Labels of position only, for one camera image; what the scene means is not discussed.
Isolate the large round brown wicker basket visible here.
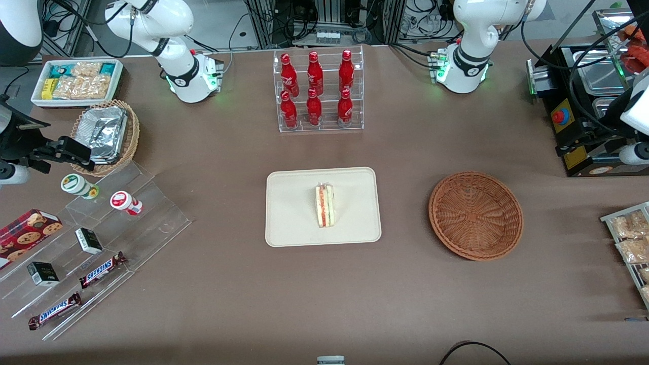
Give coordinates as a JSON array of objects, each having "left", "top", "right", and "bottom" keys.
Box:
[{"left": 428, "top": 171, "right": 524, "bottom": 262}]

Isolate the small black box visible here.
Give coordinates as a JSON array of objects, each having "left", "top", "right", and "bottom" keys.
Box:
[
  {"left": 75, "top": 228, "right": 103, "bottom": 255},
  {"left": 26, "top": 262, "right": 60, "bottom": 287}
]

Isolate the brown Snickers bar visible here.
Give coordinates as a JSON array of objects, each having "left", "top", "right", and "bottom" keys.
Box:
[
  {"left": 28, "top": 292, "right": 83, "bottom": 331},
  {"left": 79, "top": 251, "right": 127, "bottom": 289}
]

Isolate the red cola bottle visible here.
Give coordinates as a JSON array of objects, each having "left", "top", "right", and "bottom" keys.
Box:
[
  {"left": 337, "top": 89, "right": 353, "bottom": 127},
  {"left": 280, "top": 53, "right": 300, "bottom": 98},
  {"left": 306, "top": 88, "right": 323, "bottom": 126},
  {"left": 307, "top": 51, "right": 324, "bottom": 97},
  {"left": 280, "top": 90, "right": 298, "bottom": 128},
  {"left": 339, "top": 49, "right": 354, "bottom": 94}
]

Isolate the grey wire rack tray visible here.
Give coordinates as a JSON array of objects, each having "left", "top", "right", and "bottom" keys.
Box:
[{"left": 601, "top": 202, "right": 649, "bottom": 310}]

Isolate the aluminium frame rack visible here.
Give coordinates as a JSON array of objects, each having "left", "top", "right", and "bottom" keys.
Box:
[{"left": 246, "top": 0, "right": 406, "bottom": 49}]

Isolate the green lid yogurt cup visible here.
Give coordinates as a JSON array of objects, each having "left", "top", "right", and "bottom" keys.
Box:
[{"left": 61, "top": 173, "right": 99, "bottom": 200}]

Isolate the beige rectangular tray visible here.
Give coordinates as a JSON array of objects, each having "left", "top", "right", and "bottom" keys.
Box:
[{"left": 265, "top": 167, "right": 382, "bottom": 248}]

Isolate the large clear cracker bag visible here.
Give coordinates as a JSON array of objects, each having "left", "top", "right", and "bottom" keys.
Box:
[{"left": 53, "top": 75, "right": 112, "bottom": 100}]

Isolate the steel food pan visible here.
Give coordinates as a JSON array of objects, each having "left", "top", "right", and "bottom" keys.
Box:
[
  {"left": 592, "top": 96, "right": 620, "bottom": 123},
  {"left": 573, "top": 49, "right": 630, "bottom": 96}
]

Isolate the black cable loop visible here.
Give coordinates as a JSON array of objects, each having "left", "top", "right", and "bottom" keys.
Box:
[{"left": 439, "top": 341, "right": 513, "bottom": 365}]

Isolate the white rectangular snack bin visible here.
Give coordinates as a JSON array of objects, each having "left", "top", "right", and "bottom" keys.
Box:
[{"left": 30, "top": 58, "right": 125, "bottom": 110}]

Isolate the black food warmer machine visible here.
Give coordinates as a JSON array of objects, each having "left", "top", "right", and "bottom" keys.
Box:
[{"left": 537, "top": 8, "right": 649, "bottom": 178}]

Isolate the silver foil tray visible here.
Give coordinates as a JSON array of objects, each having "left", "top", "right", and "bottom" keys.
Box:
[{"left": 76, "top": 106, "right": 128, "bottom": 164}]

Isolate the small tan wicker basket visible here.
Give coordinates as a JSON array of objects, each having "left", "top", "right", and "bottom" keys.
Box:
[{"left": 70, "top": 99, "right": 140, "bottom": 177}]

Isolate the clear acrylic stepped display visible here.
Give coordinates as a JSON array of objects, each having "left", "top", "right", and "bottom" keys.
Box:
[{"left": 0, "top": 160, "right": 192, "bottom": 341}]

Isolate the clear acrylic bottle rack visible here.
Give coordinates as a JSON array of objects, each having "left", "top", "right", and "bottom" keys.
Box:
[{"left": 273, "top": 45, "right": 365, "bottom": 133}]

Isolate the triangular sandwich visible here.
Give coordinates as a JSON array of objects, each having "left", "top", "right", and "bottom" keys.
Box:
[{"left": 315, "top": 184, "right": 336, "bottom": 228}]

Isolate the small clear cracker bag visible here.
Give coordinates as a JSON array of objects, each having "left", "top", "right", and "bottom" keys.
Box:
[{"left": 71, "top": 62, "right": 102, "bottom": 78}]

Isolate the red lid yogurt cup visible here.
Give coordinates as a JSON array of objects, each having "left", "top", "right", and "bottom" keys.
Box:
[{"left": 110, "top": 191, "right": 143, "bottom": 216}]

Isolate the red cookie box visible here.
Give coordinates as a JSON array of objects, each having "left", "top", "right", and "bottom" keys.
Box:
[{"left": 0, "top": 209, "right": 63, "bottom": 270}]

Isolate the thin black table cable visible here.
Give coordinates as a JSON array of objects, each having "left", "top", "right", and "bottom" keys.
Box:
[{"left": 223, "top": 13, "right": 254, "bottom": 72}]

